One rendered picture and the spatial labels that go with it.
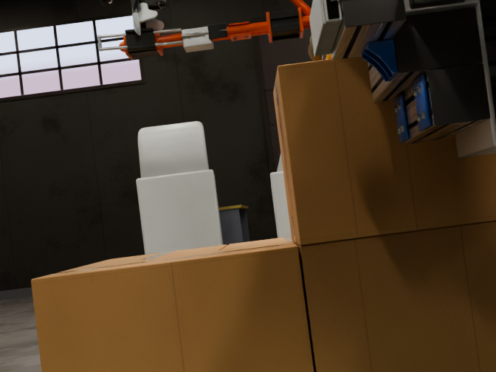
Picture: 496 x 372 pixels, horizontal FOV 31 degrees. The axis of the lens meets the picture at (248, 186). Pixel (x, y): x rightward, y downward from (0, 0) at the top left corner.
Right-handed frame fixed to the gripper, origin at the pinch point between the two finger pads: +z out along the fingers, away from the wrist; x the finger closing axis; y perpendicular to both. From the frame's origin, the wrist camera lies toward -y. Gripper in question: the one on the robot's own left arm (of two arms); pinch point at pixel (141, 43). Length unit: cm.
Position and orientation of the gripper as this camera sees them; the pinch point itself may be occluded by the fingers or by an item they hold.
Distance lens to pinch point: 222.3
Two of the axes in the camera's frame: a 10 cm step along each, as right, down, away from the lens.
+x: 0.3, 0.3, 10.0
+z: 1.2, 9.9, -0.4
